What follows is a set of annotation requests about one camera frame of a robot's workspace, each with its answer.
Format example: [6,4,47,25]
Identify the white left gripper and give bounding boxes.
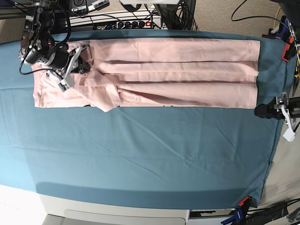
[254,92,296,131]

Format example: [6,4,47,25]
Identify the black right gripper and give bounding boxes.
[45,44,90,81]

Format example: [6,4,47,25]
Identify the pink T-shirt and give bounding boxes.
[32,37,261,112]

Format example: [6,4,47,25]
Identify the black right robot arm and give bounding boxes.
[19,0,90,81]

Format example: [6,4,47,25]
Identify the orange black clamp right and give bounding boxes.
[282,37,297,62]

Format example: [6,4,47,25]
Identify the blue black clamp top right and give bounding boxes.
[262,15,291,43]

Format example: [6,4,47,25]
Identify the white power strip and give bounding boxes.
[93,19,163,30]

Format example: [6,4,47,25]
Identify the orange blue clamp bottom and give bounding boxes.
[221,196,252,225]

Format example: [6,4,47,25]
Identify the teal table cloth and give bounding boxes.
[0,42,283,210]

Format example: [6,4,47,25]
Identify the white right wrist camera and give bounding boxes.
[58,77,74,92]

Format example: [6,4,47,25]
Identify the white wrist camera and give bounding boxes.
[58,77,74,92]
[283,129,296,142]

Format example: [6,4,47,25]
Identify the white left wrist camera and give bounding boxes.
[283,129,296,142]

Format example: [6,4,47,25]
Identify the yellow handled pliers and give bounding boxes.
[292,51,300,97]

